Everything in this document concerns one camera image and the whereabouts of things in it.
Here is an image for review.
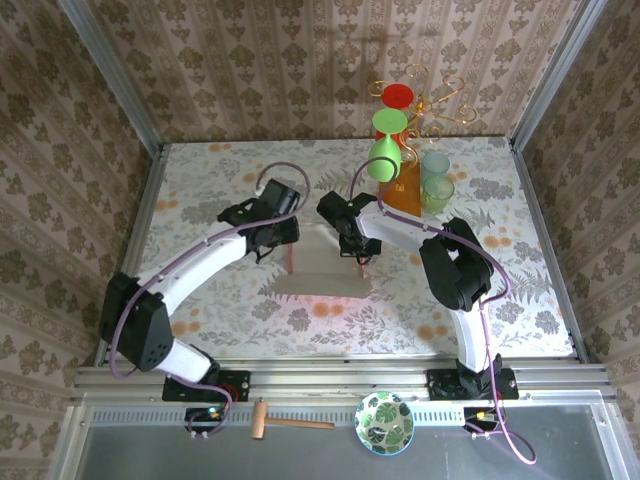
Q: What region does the red plastic wine glass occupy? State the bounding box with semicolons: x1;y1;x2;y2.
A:
374;83;416;144

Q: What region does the left small circuit board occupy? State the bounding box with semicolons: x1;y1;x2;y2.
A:
185;405;226;434

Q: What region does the green translucent cup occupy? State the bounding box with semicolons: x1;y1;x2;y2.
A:
421;175;456;216

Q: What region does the pink paper box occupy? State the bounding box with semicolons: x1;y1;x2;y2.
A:
272;222;374;300

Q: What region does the gold wire glass rack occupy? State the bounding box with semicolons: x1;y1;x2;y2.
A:
367;63;479;222

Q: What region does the grey metal panel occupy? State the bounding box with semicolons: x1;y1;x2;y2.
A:
47;399;640;480

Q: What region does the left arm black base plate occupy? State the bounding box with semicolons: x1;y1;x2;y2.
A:
162;368;251;403

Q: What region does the aluminium corner post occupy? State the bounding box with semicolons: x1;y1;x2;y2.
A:
509;0;609;151
57;0;166;156

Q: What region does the leaf patterned bowl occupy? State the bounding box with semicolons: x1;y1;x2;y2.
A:
353;391;416;456

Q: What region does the floral patterned table mat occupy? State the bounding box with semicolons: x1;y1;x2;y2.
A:
114;137;576;359

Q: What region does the green plastic wine glass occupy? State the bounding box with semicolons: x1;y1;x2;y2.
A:
367;108;409;184

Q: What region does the small circuit board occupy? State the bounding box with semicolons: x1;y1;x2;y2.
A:
185;405;226;434
463;407;501;434

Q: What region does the aluminium front rail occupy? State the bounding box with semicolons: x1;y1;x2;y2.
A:
69;357;614;401

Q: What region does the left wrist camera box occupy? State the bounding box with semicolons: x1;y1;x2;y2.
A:
257;178;302;216

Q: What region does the blue translucent cup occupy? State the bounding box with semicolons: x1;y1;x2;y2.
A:
419;151;451;181

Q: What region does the slotted grey cable duct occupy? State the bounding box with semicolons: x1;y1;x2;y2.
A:
92;405;466;426

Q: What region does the right small circuit board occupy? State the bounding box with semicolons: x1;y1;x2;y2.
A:
463;407;501;434

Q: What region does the wooden mallet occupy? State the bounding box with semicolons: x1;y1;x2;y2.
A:
251;398;335;441

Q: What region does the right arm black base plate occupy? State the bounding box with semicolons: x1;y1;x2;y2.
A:
426;367;519;401

